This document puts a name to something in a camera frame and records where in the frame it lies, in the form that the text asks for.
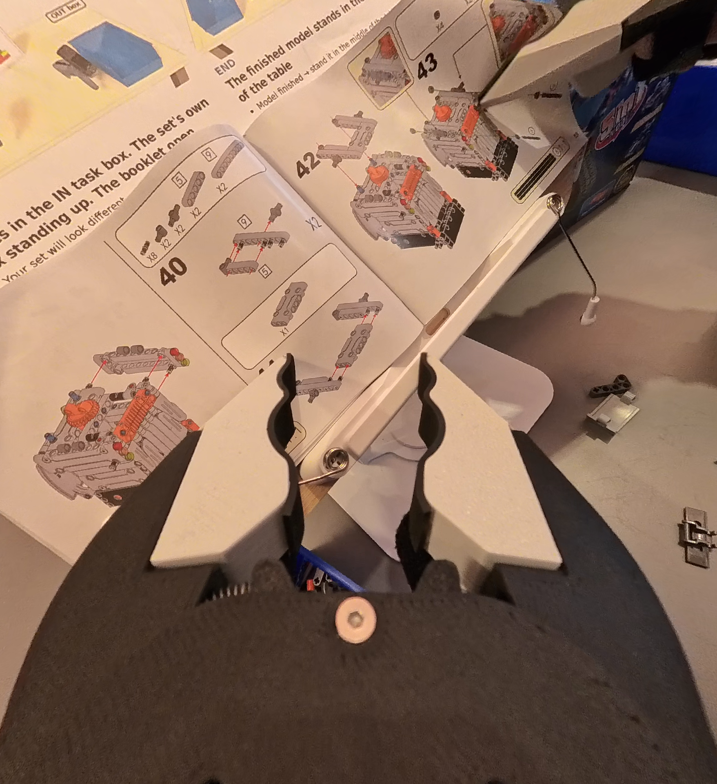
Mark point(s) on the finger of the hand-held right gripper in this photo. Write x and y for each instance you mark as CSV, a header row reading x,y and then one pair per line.
x,y
567,55

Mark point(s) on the light grey curved brick panel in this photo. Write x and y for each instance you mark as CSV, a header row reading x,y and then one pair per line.
x,y
613,417

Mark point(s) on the white book stand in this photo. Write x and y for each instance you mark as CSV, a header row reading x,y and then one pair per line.
x,y
481,294

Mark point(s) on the white paper sheet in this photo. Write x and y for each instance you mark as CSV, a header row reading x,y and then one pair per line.
x,y
89,110

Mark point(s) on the printed instruction booklet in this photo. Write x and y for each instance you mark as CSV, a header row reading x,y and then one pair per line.
x,y
273,245

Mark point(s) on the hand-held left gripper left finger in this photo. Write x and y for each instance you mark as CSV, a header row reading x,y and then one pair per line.
x,y
224,490

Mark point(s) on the dark robot kit box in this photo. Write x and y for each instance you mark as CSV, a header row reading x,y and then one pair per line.
x,y
622,135

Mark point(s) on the blue plastic bin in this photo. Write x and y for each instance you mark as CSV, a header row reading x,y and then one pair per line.
x,y
707,123

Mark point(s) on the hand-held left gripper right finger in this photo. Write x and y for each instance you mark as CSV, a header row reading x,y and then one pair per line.
x,y
487,490

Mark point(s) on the grey brick beam with holes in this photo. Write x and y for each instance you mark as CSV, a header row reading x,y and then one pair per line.
x,y
609,386

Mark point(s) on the grey track link piece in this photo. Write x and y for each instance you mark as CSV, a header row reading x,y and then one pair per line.
x,y
699,537

